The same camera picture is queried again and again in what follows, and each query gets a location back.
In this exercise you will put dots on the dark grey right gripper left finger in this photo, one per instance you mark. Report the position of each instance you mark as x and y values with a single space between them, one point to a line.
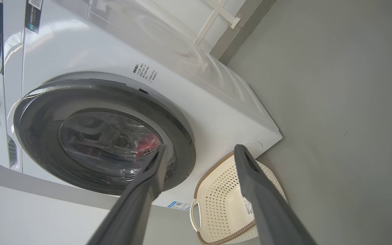
138 207

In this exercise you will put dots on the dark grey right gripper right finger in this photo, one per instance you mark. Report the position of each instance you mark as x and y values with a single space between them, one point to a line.
264 204

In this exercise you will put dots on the red clothing item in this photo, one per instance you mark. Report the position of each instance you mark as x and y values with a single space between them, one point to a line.
148 144

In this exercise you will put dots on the grey round glass washer door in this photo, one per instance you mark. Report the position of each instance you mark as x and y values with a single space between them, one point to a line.
43 136

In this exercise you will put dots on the printed paper label sticker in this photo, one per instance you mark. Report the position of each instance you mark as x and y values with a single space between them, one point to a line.
248 207

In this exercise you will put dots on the cream perforated laundry basket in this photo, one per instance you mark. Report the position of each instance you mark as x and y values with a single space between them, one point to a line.
219 204

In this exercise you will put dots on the white front-load washing machine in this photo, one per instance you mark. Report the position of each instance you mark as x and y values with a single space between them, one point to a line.
90 51

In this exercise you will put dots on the blue energy label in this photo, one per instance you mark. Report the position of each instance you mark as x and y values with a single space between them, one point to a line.
179 205

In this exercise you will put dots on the round white filter cover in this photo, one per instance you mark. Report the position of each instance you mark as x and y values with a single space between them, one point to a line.
255 148

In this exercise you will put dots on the printed warning sticker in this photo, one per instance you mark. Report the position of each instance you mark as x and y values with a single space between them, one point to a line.
145 72

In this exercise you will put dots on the black QR code sticker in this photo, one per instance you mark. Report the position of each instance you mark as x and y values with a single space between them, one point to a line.
33 15

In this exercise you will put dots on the white cross-bar frame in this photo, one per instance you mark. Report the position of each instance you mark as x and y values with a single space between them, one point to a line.
216 13

